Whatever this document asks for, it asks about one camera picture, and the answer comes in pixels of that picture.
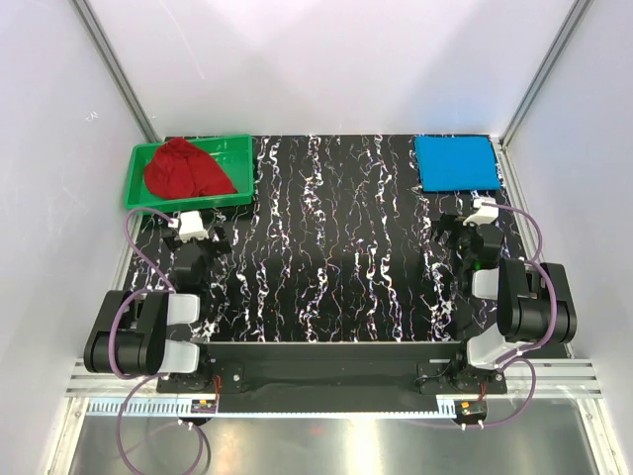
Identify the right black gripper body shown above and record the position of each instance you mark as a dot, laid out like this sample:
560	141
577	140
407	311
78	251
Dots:
462	238

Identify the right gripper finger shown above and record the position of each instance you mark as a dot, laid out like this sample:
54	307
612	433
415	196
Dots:
493	240
445	224

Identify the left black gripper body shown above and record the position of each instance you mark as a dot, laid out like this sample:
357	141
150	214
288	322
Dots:
208	249

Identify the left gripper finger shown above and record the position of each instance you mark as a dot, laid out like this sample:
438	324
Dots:
220	243
172	239

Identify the red t shirt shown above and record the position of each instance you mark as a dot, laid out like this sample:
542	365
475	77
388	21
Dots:
181	170

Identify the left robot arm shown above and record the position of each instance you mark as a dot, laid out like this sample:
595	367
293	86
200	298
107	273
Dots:
129	337

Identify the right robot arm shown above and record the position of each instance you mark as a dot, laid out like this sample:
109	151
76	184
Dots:
534	301

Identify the folded blue t shirt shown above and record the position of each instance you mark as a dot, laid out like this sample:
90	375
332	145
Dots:
456	163

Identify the green plastic tray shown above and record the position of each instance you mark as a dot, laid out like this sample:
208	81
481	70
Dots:
233	154

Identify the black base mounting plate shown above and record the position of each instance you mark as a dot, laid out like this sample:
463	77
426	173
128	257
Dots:
343	378

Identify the left small connector board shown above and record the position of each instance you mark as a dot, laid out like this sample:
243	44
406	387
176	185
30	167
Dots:
204	406

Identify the small connector board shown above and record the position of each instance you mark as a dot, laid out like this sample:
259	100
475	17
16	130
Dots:
473	409
204	406

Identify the right small connector board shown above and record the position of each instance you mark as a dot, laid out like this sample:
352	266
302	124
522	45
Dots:
473	409

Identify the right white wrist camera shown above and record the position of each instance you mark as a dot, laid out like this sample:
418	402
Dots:
485	212

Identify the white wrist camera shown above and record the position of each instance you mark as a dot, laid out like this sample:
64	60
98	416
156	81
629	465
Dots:
485	212
188	225

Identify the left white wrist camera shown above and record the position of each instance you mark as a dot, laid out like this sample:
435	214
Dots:
188	225

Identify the right aluminium corner post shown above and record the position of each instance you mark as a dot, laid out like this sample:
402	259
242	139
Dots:
562	39

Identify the aluminium corner post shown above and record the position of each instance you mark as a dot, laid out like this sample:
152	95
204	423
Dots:
562	39
90	22

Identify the left aluminium corner post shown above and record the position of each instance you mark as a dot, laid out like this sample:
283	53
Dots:
90	22

